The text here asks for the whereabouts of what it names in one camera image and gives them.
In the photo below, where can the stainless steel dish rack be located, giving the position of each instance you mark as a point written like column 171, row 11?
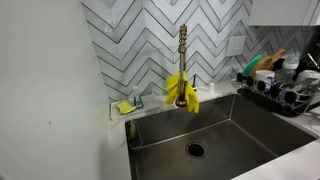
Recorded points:
column 290, row 98

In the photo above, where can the white sink-side tray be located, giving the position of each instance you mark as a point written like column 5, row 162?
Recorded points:
column 150, row 105

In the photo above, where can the clear soap bottle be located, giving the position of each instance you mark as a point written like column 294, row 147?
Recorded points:
column 138, row 100

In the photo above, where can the yellow rubber gloves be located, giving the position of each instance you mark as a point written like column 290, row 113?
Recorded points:
column 191, row 96

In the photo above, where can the small black dispenser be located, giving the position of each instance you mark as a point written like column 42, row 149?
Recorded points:
column 194, row 83

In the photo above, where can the gold spring faucet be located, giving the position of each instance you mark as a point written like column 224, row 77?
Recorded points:
column 182, row 60

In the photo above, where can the yellow sponge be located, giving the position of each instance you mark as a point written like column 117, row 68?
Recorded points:
column 126, row 107

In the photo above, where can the sink caddy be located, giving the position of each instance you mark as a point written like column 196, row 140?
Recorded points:
column 133, row 131

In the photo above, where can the small white shaker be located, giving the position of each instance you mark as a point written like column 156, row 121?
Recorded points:
column 211, row 88

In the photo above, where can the sink drain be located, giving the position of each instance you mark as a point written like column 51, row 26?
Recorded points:
column 196, row 150

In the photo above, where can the stainless steel sink basin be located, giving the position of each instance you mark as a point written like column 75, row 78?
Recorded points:
column 233, row 140

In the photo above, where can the green plate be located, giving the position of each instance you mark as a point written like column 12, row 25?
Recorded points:
column 253, row 63

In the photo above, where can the white mug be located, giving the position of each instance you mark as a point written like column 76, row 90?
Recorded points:
column 263, row 76

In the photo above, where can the round wooden plate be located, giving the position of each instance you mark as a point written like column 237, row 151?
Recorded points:
column 261, row 66

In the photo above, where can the wooden cutting board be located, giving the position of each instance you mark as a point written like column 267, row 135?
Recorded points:
column 276, row 58

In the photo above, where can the clear baby bottle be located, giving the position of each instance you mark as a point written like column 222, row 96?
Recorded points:
column 287, row 71

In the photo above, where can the white upper cabinet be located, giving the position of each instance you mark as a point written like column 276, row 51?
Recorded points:
column 283, row 11

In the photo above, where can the white bowl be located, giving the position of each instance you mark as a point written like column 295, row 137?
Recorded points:
column 308, row 78

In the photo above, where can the black utensil caddy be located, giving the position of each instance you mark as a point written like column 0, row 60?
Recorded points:
column 310, row 50

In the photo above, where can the white wall outlet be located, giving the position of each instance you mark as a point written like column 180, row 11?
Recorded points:
column 236, row 46

